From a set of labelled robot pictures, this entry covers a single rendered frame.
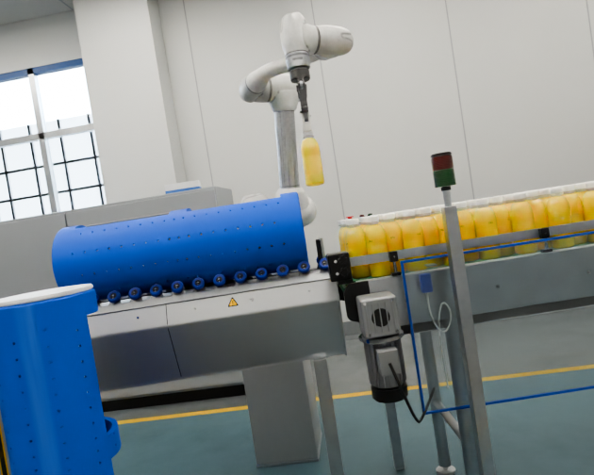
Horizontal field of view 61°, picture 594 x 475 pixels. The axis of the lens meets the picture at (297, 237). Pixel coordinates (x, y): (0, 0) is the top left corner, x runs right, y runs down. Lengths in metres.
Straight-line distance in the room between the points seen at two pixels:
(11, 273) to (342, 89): 3.05
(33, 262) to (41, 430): 2.58
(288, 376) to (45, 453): 1.23
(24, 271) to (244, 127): 2.18
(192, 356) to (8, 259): 2.46
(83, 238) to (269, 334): 0.73
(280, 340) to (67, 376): 0.71
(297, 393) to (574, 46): 3.88
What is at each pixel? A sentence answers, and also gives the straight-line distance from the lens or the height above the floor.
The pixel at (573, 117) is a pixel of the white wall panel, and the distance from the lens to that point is 5.09.
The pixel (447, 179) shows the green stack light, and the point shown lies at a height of 1.18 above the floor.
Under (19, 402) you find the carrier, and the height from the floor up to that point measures 0.78.
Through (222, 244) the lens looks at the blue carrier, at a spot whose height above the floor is 1.09.
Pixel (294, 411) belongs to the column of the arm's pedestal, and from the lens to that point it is 2.52.
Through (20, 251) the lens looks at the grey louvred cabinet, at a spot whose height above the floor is 1.22.
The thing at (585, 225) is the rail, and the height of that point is 0.96.
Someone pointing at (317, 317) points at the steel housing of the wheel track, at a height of 0.79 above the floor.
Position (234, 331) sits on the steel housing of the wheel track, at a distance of 1.82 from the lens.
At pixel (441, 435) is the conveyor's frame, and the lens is 2.32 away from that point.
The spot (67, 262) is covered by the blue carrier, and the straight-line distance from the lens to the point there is 1.92.
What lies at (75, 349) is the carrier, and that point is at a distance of 1.51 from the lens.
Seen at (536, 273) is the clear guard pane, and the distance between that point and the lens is 1.79.
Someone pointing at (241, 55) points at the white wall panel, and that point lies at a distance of 4.94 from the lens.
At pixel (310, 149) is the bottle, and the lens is 1.88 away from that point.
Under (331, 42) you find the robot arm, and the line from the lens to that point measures 2.04.
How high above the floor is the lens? 1.13
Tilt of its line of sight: 2 degrees down
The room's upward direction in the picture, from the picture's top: 9 degrees counter-clockwise
